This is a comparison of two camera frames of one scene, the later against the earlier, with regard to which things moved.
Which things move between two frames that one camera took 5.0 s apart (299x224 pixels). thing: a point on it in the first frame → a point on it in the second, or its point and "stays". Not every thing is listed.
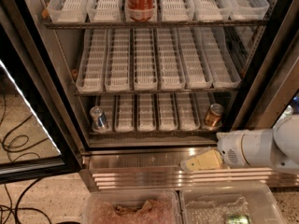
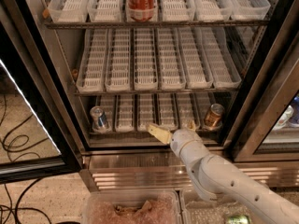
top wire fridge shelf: [156, 24] stays
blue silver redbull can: [99, 119] stays
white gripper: [229, 148] → [184, 139]
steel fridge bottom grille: [160, 168] stays
